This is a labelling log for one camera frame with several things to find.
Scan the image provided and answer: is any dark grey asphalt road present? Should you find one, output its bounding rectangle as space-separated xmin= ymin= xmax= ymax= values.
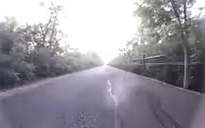
xmin=0 ymin=64 xmax=205 ymax=128

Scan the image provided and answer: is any row of trees and bushes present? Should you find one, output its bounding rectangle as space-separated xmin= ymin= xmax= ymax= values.
xmin=0 ymin=2 xmax=104 ymax=92

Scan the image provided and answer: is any row of trees behind fence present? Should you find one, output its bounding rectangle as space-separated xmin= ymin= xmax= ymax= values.
xmin=109 ymin=0 xmax=205 ymax=90

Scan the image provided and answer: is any pale road edge strip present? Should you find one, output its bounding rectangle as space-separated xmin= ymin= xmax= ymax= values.
xmin=0 ymin=66 xmax=98 ymax=103

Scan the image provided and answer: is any wooden rail fence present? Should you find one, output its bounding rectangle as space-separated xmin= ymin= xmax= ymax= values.
xmin=116 ymin=53 xmax=205 ymax=94

